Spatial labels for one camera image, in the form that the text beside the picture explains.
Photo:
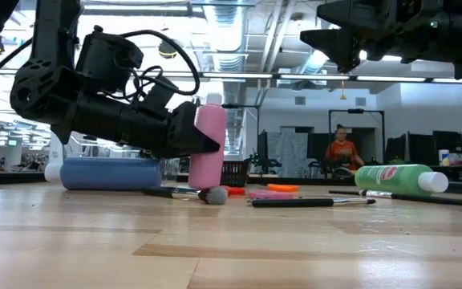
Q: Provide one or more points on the pink paint bottle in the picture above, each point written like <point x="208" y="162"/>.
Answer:
<point x="211" y="168"/>

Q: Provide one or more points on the blue paint bottle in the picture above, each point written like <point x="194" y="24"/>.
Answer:
<point x="110" y="173"/>

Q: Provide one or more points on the black overhead camera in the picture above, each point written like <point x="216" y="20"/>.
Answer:
<point x="167" y="50"/>

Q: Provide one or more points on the black aluminium table frame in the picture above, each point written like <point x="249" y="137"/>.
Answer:
<point x="10" y="177"/>

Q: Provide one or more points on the black slotted plastic basket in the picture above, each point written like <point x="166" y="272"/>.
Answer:
<point x="235" y="174"/>

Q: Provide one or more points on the background black robot arm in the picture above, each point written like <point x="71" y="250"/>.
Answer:
<point x="265" y="162"/>

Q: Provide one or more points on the person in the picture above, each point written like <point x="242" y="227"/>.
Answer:
<point x="341" y="152"/>

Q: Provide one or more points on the ceiling light strip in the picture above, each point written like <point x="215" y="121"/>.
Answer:
<point x="391" y="79"/>
<point x="459" y="80"/>
<point x="235" y="75"/>
<point x="315" y="77"/>

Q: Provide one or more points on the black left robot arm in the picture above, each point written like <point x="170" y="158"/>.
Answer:
<point x="34" y="92"/>

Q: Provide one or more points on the green paint bottle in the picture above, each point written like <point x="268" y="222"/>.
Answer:
<point x="391" y="180"/>

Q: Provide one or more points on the fluffy black brush silver ferrule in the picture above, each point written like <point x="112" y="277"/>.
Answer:
<point x="213" y="196"/>

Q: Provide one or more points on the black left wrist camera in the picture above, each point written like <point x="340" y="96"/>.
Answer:
<point x="156" y="96"/>

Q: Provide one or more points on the white wipes container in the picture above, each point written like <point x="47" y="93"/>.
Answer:
<point x="444" y="158"/>

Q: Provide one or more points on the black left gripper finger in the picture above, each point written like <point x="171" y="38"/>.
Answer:
<point x="185" y="136"/>

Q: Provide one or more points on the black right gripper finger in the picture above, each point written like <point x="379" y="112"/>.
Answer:
<point x="335" y="46"/>
<point x="351" y="14"/>

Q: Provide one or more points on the black background gantry frame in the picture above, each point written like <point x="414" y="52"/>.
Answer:
<point x="355" y="111"/>
<point x="239" y="106"/>

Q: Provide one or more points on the orange scissors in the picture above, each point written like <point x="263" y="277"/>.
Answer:
<point x="282" y="188"/>

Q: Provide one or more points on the black computer monitor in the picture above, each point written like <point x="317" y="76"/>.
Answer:
<point x="420" y="148"/>
<point x="447" y="142"/>
<point x="395" y="150"/>

